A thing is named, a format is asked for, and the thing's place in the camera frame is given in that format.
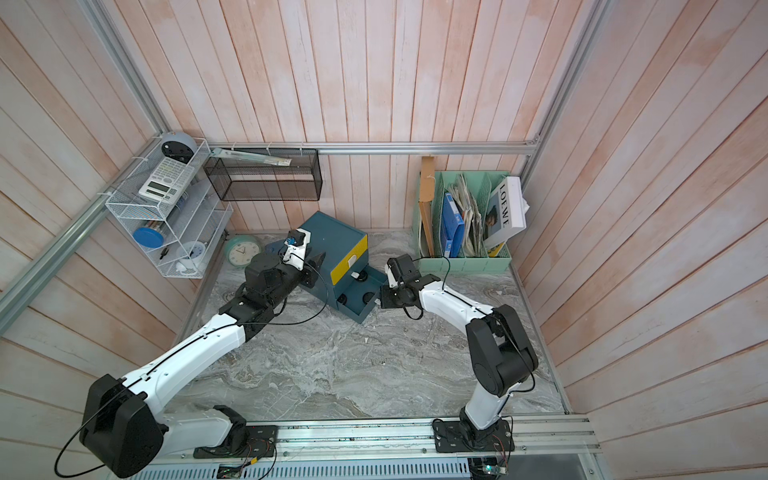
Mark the black mesh basket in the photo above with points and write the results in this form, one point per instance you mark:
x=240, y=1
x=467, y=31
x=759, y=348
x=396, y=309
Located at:
x=237, y=181

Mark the blue folder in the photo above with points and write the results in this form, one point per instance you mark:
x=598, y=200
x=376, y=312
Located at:
x=452, y=227

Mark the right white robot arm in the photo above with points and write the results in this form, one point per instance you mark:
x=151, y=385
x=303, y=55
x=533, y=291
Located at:
x=501, y=353

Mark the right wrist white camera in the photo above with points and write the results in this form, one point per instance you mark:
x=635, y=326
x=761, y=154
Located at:
x=392, y=281

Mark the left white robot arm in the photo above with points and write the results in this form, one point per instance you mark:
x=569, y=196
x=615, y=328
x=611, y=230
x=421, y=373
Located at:
x=124, y=422

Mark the teal drawer cabinet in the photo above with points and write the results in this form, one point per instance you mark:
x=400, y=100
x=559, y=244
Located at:
x=335, y=238

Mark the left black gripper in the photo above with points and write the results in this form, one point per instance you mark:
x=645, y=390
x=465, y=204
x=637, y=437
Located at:
x=311, y=270

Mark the small blue notebook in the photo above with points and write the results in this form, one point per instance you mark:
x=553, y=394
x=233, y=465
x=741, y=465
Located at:
x=276, y=248

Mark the white calculator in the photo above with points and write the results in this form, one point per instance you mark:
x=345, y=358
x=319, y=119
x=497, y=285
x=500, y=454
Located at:
x=167, y=182

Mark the white ruler strip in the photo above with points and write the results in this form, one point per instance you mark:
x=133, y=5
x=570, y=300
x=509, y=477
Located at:
x=261, y=159

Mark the blue round lid jar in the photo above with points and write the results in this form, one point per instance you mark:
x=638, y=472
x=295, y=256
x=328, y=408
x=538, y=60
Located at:
x=150, y=234

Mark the white Loewe book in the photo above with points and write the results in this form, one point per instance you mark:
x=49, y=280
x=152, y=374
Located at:
x=505, y=214

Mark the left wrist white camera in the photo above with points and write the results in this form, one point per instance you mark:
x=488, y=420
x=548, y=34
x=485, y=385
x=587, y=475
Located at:
x=295, y=246

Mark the green round alarm clock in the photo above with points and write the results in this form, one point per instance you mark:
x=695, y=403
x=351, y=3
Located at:
x=241, y=249

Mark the grey round speaker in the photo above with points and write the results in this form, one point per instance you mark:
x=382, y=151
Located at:
x=178, y=146

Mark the teal bottom drawer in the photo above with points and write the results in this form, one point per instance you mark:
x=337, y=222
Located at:
x=357, y=292

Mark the white wire shelf rack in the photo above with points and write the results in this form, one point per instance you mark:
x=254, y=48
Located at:
x=199, y=214

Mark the yellow top drawer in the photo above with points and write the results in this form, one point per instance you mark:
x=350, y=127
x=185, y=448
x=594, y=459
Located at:
x=348, y=260

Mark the wrist white camera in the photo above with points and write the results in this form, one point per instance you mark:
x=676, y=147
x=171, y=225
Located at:
x=392, y=281
x=295, y=246

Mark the green file organizer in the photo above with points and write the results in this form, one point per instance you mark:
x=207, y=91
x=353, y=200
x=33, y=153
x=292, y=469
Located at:
x=480, y=185

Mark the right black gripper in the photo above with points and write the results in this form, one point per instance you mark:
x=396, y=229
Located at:
x=386, y=301

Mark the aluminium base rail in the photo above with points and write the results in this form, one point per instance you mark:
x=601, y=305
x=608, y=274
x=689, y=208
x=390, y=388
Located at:
x=524, y=447

